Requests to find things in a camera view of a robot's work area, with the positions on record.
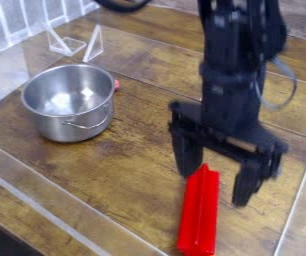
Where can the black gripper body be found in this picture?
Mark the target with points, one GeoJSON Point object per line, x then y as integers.
{"type": "Point", "coordinates": [223, 120]}

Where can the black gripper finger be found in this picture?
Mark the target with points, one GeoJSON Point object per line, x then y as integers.
{"type": "Point", "coordinates": [254, 172]}
{"type": "Point", "coordinates": [188, 152]}

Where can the red rectangular block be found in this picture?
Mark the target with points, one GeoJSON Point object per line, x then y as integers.
{"type": "Point", "coordinates": [196, 239]}

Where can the silver metal pot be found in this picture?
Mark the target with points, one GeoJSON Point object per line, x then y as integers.
{"type": "Point", "coordinates": [69, 99]}

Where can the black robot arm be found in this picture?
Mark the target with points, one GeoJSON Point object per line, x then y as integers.
{"type": "Point", "coordinates": [243, 38]}

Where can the small red object behind pot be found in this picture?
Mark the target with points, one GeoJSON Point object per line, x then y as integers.
{"type": "Point", "coordinates": [116, 84]}

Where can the clear acrylic front panel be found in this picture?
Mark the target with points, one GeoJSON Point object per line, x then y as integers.
{"type": "Point", "coordinates": [87, 225]}

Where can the clear acrylic stand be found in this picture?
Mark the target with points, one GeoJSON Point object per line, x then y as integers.
{"type": "Point", "coordinates": [69, 46]}

